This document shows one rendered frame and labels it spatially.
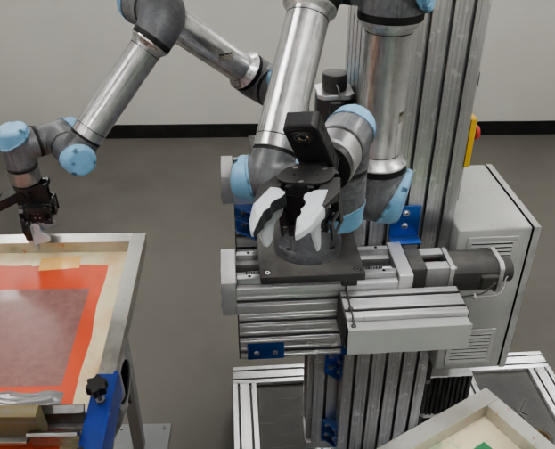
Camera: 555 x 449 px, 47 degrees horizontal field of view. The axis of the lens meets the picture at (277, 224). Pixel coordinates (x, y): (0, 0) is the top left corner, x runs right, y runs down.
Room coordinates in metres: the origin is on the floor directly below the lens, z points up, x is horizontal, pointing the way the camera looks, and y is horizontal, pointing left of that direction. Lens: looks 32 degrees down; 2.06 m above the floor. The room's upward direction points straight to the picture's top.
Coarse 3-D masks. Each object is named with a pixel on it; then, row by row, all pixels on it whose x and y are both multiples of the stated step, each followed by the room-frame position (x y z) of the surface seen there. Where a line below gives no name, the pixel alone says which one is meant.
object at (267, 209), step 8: (272, 192) 0.67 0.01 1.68; (280, 192) 0.67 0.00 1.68; (264, 200) 0.65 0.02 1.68; (272, 200) 0.65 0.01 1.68; (280, 200) 0.66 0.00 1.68; (256, 208) 0.63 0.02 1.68; (264, 208) 0.63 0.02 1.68; (272, 208) 0.64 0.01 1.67; (280, 208) 0.65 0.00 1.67; (256, 216) 0.62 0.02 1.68; (264, 216) 0.62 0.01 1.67; (272, 216) 0.66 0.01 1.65; (280, 216) 0.67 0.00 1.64; (256, 224) 0.61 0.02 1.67; (264, 224) 0.62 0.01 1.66; (272, 224) 0.65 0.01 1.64; (256, 232) 0.60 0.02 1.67; (264, 232) 0.64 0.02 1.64; (272, 232) 0.65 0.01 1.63; (264, 240) 0.63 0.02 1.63; (272, 240) 0.65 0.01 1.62
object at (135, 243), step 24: (0, 240) 1.42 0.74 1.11; (24, 240) 1.42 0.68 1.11; (72, 240) 1.42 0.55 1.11; (96, 240) 1.42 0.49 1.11; (120, 240) 1.42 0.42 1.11; (144, 240) 1.43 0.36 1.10; (120, 288) 1.24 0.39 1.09; (120, 312) 1.16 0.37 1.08; (120, 336) 1.08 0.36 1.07; (120, 360) 1.03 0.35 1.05
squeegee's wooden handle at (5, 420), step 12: (0, 408) 0.84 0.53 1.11; (12, 408) 0.84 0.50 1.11; (24, 408) 0.84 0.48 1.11; (36, 408) 0.84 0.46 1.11; (0, 420) 0.82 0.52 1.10; (12, 420) 0.82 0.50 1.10; (24, 420) 0.82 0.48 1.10; (36, 420) 0.82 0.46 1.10; (0, 432) 0.82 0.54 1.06; (12, 432) 0.82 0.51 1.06; (24, 432) 0.82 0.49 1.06
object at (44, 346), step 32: (32, 288) 1.28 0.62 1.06; (64, 288) 1.28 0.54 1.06; (96, 288) 1.28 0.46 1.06; (32, 320) 1.17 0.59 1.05; (64, 320) 1.17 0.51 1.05; (0, 352) 1.07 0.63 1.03; (32, 352) 1.07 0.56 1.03; (64, 352) 1.07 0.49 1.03; (0, 384) 0.98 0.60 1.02; (32, 384) 0.98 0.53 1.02; (64, 384) 0.98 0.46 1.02; (0, 448) 0.83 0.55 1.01; (32, 448) 0.83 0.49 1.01
